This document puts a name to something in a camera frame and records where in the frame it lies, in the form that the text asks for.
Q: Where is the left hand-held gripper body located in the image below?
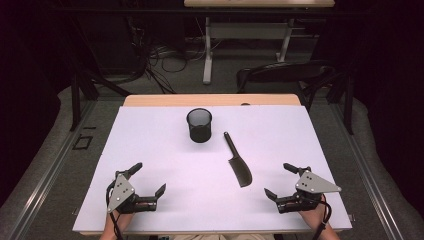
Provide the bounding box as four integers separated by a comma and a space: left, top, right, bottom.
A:
106, 170, 158, 215

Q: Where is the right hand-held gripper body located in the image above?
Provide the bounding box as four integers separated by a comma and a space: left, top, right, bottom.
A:
276, 166, 343, 215

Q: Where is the person's left hand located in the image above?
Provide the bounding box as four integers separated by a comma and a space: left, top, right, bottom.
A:
107, 210, 135, 233

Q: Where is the person's right hand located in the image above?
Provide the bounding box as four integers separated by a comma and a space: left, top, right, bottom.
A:
298, 194, 330, 232

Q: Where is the white table cover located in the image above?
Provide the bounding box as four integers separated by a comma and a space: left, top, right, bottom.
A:
72, 105, 353, 234

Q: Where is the black mesh pen cup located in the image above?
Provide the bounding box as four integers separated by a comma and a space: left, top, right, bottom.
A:
186, 107, 213, 144

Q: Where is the black metal stand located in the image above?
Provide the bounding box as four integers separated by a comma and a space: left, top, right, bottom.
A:
69, 70, 133, 132
327, 72, 355, 136

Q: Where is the black chair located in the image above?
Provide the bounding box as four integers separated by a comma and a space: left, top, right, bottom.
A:
236, 60, 338, 112

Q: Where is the wooden table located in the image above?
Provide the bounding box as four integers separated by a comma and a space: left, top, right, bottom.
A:
123, 93, 302, 108

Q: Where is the white-framed wooden desk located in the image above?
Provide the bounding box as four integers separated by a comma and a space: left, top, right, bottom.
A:
183, 0, 336, 85

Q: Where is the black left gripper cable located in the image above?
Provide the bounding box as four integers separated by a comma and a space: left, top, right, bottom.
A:
105, 181, 125, 240

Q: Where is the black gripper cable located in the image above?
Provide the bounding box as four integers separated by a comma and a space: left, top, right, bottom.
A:
312, 199, 333, 240
105, 181, 125, 240

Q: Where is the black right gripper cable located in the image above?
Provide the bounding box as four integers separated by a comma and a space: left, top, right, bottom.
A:
312, 199, 333, 240

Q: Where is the aluminium floor rail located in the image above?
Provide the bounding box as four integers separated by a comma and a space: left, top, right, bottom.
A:
329, 102, 405, 240
5, 99, 98, 240

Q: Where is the bundle of floor cables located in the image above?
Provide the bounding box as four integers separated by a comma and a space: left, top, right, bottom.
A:
128, 16, 223, 95

